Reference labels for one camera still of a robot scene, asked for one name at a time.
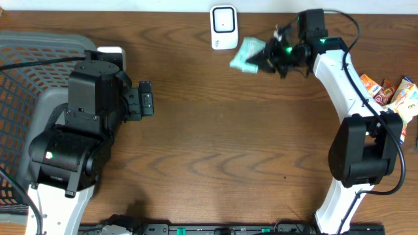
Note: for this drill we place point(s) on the mint green wipes pack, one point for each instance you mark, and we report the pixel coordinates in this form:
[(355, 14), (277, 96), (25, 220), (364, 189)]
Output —
[(249, 47)]

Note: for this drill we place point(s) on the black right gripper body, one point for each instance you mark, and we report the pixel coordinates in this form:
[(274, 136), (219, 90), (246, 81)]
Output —
[(285, 57)]

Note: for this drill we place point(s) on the grey plastic shopping basket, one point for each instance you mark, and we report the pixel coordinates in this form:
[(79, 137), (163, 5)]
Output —
[(28, 96)]

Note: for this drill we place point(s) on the orange Top chocolate bar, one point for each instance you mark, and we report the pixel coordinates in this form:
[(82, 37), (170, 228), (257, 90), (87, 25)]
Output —
[(386, 93)]

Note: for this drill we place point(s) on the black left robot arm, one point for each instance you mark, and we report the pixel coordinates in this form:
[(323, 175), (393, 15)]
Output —
[(69, 154)]

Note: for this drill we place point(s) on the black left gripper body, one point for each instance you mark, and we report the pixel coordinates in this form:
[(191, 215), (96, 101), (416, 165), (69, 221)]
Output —
[(134, 112)]

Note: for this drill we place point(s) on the cream snack chips bag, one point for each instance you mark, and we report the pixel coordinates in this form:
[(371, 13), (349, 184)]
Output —
[(404, 103)]

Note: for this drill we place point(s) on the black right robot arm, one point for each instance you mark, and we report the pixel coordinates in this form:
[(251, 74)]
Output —
[(365, 157)]

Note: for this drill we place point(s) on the white barcode scanner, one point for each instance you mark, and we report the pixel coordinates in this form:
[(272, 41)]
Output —
[(224, 27)]

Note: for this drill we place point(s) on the orange snack packet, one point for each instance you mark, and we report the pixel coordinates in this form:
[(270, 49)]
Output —
[(371, 86)]

